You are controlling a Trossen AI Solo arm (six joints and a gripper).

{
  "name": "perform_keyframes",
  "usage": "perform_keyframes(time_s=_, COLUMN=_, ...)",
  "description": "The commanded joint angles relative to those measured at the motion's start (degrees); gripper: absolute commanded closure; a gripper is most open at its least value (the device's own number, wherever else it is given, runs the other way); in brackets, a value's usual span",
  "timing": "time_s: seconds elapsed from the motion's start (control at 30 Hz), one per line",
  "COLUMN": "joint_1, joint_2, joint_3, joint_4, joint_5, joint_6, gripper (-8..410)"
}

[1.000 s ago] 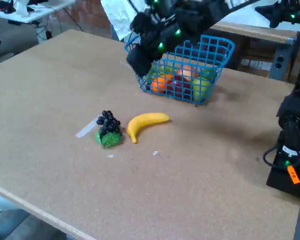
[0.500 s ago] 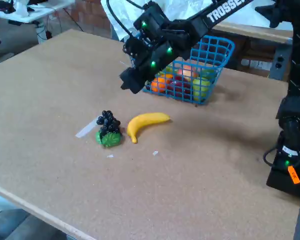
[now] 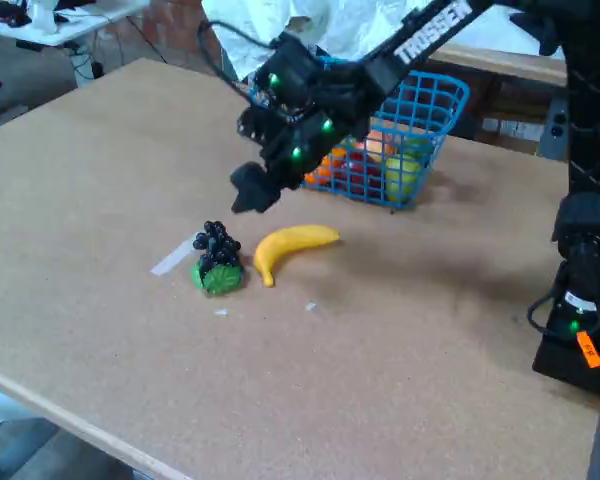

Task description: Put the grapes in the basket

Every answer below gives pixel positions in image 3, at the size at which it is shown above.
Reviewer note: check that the white folding table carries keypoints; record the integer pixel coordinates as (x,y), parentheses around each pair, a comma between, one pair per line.
(80,25)

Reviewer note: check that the orange red toy peach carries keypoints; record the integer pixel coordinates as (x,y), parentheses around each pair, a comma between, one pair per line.
(377,145)

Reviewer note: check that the red toy pomegranate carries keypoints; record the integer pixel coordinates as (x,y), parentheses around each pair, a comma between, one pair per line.
(360,172)

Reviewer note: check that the white packaging pile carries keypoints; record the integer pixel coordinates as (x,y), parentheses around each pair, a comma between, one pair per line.
(42,17)

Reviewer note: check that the wooden workbench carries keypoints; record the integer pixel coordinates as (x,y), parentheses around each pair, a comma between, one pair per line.
(505,65)

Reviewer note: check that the black toy grapes with leaf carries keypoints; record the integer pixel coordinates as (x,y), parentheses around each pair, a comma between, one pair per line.
(215,245)

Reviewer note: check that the yellow green toy apple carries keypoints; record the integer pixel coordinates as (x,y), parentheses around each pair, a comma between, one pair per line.
(400,175)

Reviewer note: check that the flat white sheet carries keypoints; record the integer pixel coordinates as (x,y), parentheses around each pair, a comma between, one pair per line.
(505,35)

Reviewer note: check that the small white tape piece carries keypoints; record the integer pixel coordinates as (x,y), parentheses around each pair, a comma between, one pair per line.
(221,312)
(310,306)

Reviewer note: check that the long white tape strip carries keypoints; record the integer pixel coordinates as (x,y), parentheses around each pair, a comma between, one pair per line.
(172,259)

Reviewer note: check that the yellow toy banana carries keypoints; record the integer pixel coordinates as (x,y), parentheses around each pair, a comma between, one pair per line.
(290,239)

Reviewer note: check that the grey outlet strip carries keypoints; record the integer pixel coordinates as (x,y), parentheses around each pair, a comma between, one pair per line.
(557,125)

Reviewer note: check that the dark green round fruit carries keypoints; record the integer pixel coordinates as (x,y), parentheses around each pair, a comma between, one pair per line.
(416,146)

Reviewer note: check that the black electronics pile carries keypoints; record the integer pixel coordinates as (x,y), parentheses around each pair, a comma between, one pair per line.
(10,17)

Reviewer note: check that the toy orange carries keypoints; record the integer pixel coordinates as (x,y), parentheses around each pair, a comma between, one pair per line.
(325,172)

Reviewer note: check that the brown labelled cardboard box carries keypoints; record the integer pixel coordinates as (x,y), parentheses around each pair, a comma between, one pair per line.
(515,131)

